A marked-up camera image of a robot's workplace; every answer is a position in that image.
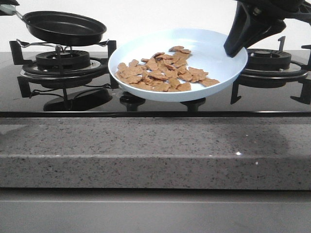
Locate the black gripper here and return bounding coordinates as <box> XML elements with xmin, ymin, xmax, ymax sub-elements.
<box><xmin>224</xmin><ymin>0</ymin><xmax>311</xmax><ymax>57</ymax></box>

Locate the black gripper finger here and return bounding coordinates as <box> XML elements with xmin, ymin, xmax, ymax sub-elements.
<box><xmin>0</xmin><ymin>0</ymin><xmax>19</xmax><ymax>6</ymax></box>

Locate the black frying pan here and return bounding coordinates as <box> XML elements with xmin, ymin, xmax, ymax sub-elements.
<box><xmin>0</xmin><ymin>3</ymin><xmax>106</xmax><ymax>47</ymax></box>

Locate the light blue plate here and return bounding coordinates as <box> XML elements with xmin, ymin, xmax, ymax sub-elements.
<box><xmin>108</xmin><ymin>28</ymin><xmax>248</xmax><ymax>102</ymax></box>

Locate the brown meat slices pile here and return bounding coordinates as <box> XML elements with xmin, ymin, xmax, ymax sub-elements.
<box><xmin>115</xmin><ymin>46</ymin><xmax>219</xmax><ymax>92</ymax></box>

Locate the right black gas burner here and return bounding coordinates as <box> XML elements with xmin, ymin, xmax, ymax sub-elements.
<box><xmin>245</xmin><ymin>49</ymin><xmax>292</xmax><ymax>71</ymax></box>

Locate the black gas burner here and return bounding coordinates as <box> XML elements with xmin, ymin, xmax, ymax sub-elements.
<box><xmin>245</xmin><ymin>49</ymin><xmax>292</xmax><ymax>71</ymax></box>
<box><xmin>35</xmin><ymin>50</ymin><xmax>90</xmax><ymax>71</ymax></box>

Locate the right black pan support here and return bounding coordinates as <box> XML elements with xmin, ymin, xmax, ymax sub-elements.
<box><xmin>230</xmin><ymin>36</ymin><xmax>311</xmax><ymax>104</ymax></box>

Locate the black pan support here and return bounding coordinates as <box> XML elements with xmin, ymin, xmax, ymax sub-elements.
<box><xmin>230</xmin><ymin>36</ymin><xmax>311</xmax><ymax>104</ymax></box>
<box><xmin>9</xmin><ymin>39</ymin><xmax>109</xmax><ymax>88</ymax></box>

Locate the left black gas burner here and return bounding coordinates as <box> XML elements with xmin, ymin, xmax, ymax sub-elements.
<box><xmin>35</xmin><ymin>50</ymin><xmax>90</xmax><ymax>71</ymax></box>

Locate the black glass gas cooktop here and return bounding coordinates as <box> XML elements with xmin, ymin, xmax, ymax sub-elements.
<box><xmin>0</xmin><ymin>52</ymin><xmax>311</xmax><ymax>117</ymax></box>

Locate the left black pan support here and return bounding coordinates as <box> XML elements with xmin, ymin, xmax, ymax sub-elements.
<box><xmin>9</xmin><ymin>39</ymin><xmax>109</xmax><ymax>88</ymax></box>

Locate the wire pan support ring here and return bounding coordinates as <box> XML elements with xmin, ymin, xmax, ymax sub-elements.
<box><xmin>16</xmin><ymin>38</ymin><xmax>110</xmax><ymax>53</ymax></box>

